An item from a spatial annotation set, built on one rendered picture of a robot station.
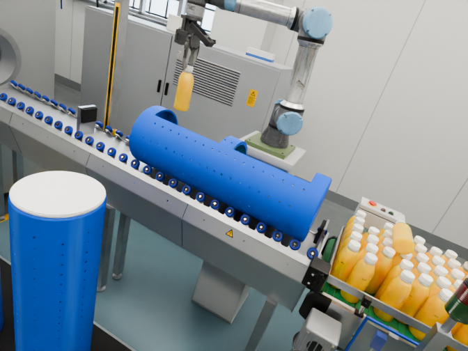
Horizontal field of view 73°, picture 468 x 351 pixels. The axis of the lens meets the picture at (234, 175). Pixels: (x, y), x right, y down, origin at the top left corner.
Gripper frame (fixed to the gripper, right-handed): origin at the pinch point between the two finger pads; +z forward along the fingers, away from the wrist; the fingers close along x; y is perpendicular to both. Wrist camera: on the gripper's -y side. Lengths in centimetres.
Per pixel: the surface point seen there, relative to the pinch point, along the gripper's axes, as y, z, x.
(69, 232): -10, 48, 65
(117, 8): 70, -13, -28
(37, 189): 7, 42, 63
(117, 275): 26, 141, -4
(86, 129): 55, 48, 2
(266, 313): -71, 90, 11
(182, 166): -15.9, 37.1, 15.8
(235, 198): -42, 40, 15
